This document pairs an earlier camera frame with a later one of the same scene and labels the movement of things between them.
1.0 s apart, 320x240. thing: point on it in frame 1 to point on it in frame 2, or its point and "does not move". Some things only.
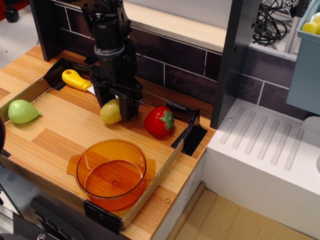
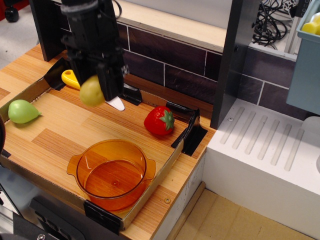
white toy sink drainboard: x=267 y=161 does not move
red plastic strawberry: x=159 y=120 does not move
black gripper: x=117 y=69 to x=92 y=31
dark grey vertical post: x=239 y=36 does not move
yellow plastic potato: x=110 y=111 to x=91 y=92
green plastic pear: x=20 y=111 does not move
